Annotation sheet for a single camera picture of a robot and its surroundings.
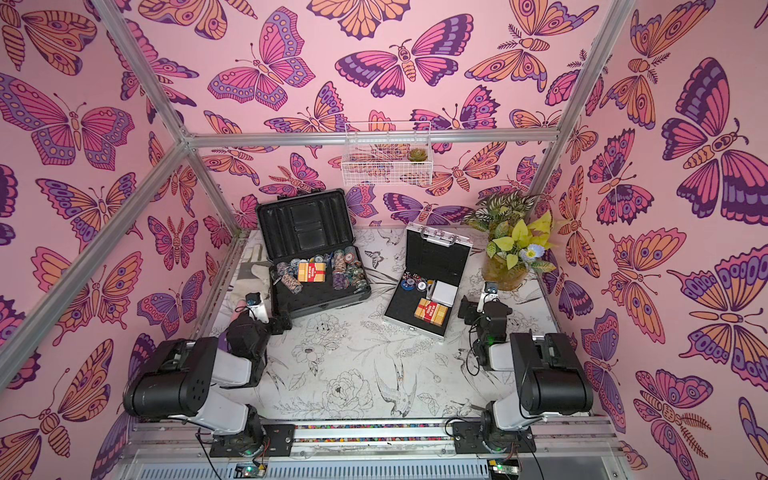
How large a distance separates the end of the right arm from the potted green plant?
13cm

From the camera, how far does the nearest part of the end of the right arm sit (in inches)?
28.5

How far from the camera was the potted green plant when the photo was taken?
850 mm
